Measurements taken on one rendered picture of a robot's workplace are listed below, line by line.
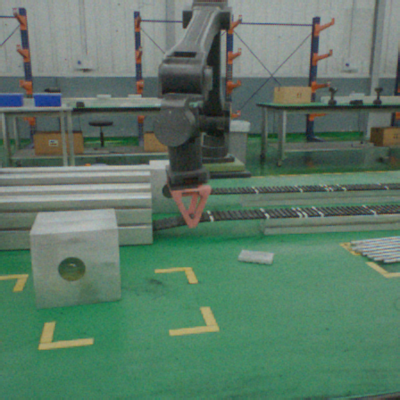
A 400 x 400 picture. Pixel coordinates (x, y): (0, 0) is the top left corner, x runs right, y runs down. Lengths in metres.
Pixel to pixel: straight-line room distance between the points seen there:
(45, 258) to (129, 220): 0.22
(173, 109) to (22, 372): 0.40
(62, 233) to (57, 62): 7.95
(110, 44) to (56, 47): 0.90
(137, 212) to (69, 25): 7.83
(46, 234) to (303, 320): 0.31
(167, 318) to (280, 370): 0.15
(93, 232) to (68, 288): 0.08
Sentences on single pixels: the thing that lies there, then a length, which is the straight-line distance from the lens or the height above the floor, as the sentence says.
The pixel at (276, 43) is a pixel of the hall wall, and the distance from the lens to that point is 9.03.
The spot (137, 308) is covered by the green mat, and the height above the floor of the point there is 0.78.
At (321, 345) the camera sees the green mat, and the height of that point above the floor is 0.78.
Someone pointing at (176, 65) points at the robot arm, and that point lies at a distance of 0.74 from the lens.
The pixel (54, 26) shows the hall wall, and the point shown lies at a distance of 8.53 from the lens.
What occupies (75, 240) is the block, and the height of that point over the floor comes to 0.86.
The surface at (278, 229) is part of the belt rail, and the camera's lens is 0.82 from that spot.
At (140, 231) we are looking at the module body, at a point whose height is 0.80.
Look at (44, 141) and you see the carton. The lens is 5.71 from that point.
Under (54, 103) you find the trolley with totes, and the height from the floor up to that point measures 0.89.
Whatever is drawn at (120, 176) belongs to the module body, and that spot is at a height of 0.86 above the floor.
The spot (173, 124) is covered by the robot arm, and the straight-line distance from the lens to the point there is 0.67.
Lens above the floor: 1.04
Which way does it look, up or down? 15 degrees down
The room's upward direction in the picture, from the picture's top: straight up
